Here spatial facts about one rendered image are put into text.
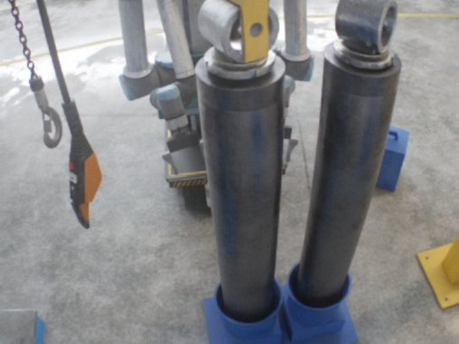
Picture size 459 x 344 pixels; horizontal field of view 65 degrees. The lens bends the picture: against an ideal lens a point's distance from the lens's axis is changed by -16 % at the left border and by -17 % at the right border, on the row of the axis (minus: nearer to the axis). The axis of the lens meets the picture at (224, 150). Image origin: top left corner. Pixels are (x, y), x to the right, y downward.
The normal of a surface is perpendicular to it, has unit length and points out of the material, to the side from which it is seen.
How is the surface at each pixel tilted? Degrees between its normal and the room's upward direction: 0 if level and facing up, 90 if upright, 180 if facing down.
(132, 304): 0
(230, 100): 90
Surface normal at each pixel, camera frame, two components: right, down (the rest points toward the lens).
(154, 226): -0.06, -0.75
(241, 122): 0.00, 0.66
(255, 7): 0.47, 0.56
